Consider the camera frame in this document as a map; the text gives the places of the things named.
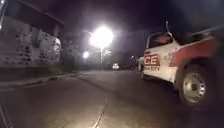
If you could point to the distant vehicle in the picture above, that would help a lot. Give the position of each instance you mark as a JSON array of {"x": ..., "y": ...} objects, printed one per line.
[{"x": 115, "y": 66}]

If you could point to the street lamp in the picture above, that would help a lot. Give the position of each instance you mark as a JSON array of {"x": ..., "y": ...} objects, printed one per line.
[{"x": 101, "y": 38}]

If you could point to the dark asphalt road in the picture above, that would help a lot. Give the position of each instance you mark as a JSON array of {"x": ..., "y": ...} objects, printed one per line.
[{"x": 83, "y": 103}]

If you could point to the white and red truck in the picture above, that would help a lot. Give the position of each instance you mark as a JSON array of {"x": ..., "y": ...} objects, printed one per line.
[{"x": 173, "y": 63}]

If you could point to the concrete kerb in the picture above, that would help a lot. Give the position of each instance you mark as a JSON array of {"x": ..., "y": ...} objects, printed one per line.
[{"x": 36, "y": 81}]

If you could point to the pale block building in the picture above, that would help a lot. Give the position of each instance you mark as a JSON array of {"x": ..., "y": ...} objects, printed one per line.
[{"x": 26, "y": 43}]

